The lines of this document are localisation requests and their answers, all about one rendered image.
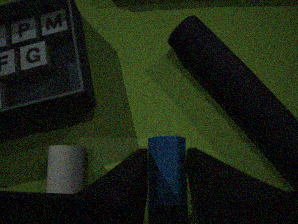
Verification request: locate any black keyboard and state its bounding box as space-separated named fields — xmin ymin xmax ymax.
xmin=0 ymin=0 xmax=96 ymax=129

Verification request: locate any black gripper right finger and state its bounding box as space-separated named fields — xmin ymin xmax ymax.
xmin=186 ymin=148 xmax=298 ymax=224

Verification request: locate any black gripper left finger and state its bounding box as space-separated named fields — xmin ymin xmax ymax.
xmin=0 ymin=149 xmax=148 ymax=224

